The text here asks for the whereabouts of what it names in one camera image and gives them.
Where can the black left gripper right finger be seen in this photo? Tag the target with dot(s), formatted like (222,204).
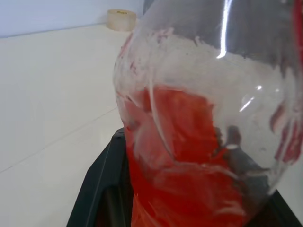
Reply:
(287,212)

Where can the clear plastic bottle red drink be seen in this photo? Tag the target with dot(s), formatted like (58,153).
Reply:
(189,123)

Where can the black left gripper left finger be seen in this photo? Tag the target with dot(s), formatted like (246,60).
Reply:
(106,189)

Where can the beige tape roll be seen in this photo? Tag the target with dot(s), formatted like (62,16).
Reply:
(120,20)

